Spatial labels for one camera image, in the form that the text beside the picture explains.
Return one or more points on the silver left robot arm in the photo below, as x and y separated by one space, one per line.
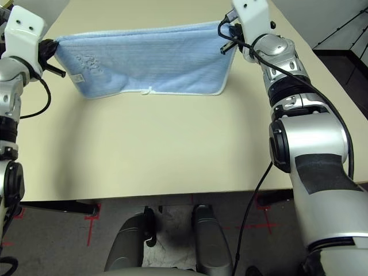
8 86

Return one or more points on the black framed side table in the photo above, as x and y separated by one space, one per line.
7 2

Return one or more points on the light blue towel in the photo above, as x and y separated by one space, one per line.
158 57

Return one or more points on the grey robot leg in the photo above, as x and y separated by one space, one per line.
210 238
126 244

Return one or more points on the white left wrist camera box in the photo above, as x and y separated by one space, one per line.
23 31

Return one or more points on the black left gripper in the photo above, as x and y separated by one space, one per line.
42 53

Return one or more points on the red floor tape cross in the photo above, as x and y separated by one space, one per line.
267 224

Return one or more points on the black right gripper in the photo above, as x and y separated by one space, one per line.
237 43

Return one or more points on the grey robot right leg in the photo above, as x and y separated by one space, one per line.
210 238

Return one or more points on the black table base foot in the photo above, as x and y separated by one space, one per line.
273 197
57 207

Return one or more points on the grey robot left leg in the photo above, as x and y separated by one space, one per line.
126 244

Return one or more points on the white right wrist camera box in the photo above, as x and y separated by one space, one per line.
253 17

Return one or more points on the red floor tape mark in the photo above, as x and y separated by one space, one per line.
19 215
89 230

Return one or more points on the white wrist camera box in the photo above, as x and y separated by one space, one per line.
253 17
23 31

